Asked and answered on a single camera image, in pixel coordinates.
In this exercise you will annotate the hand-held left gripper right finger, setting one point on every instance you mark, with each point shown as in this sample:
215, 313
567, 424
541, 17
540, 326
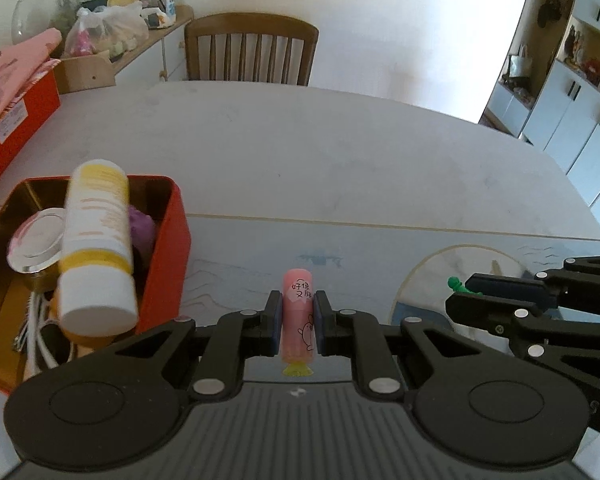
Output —
321, 320

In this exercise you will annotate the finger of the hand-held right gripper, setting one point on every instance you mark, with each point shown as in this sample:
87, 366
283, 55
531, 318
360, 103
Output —
480, 310
510, 287

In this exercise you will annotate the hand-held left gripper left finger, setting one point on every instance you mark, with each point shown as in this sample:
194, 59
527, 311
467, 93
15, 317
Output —
275, 320

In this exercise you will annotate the pink tube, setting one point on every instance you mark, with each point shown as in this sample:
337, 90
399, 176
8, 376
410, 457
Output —
297, 320

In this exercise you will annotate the green toy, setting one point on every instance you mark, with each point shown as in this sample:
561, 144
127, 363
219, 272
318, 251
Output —
457, 285

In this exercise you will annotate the red tin box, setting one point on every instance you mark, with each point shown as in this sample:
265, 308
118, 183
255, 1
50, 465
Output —
165, 260

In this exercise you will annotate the purple plush toy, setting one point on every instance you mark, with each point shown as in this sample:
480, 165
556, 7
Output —
142, 227

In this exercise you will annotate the orange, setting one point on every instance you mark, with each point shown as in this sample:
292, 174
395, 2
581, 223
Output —
87, 339

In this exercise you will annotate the white yellow bottle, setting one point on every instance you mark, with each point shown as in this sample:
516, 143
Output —
97, 240

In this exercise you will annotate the white sunglasses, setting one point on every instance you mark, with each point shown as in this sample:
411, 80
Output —
35, 340

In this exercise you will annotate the round metal tin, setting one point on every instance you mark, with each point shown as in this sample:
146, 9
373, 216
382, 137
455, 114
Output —
35, 240

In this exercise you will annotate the white tote bag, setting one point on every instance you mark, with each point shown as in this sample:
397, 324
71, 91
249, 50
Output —
517, 67

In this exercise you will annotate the cupboard shelf ornaments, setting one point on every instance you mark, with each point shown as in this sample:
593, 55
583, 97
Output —
590, 60

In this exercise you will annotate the wooden chair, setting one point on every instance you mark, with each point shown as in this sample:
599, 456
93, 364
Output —
250, 50

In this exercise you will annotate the dark hanging hat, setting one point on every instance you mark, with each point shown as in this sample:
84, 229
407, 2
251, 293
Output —
550, 10

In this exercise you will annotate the white sideboard cabinet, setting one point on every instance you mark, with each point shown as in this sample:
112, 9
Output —
155, 50

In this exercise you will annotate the red gift box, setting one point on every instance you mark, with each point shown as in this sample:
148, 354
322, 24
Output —
15, 120

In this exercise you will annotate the clear plastic bag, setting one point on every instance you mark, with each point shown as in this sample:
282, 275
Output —
105, 30

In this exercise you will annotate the white tube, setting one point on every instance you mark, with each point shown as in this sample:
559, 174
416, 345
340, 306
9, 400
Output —
170, 0

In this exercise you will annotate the pink printed cloth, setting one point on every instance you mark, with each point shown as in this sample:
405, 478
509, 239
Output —
10, 65

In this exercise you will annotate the glass vase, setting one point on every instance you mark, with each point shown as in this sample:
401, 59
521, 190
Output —
35, 20

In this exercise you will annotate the pale blue wall cupboard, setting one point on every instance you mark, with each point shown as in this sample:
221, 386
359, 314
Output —
570, 110

